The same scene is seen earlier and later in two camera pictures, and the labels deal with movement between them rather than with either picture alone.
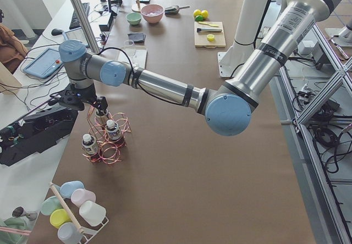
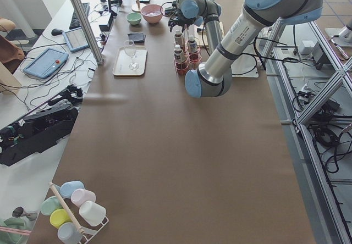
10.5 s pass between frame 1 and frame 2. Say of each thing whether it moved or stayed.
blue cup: stayed
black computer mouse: stayed
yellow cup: stayed
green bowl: stayed
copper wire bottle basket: moved
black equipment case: stayed
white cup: stayed
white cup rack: stayed
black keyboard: stayed
